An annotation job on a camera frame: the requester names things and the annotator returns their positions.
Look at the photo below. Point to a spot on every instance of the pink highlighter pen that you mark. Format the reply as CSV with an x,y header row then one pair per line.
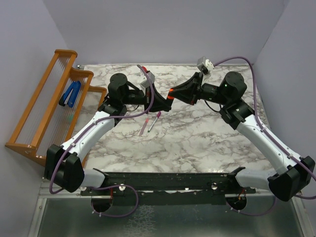
x,y
143,127

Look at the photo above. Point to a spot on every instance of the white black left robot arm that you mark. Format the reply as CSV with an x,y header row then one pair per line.
x,y
64,163

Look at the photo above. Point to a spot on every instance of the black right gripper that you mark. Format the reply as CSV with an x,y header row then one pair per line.
x,y
186,92

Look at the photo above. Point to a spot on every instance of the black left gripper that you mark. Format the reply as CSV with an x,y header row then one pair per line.
x,y
159,102

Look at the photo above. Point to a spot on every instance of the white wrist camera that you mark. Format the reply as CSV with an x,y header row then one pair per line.
x,y
145,83
205,66

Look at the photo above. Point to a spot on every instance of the blue stapler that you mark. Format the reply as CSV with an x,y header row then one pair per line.
x,y
70,96

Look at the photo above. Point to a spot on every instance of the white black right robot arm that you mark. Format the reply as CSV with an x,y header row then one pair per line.
x,y
290,173

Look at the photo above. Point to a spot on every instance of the orange highlighter cap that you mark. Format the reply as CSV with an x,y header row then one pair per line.
x,y
169,95

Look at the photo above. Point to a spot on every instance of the orange wooden rack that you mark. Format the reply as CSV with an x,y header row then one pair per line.
x,y
44,121

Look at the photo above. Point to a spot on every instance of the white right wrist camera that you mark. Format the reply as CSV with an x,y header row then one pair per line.
x,y
205,66

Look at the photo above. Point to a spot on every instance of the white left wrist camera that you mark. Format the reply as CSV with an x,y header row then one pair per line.
x,y
145,83

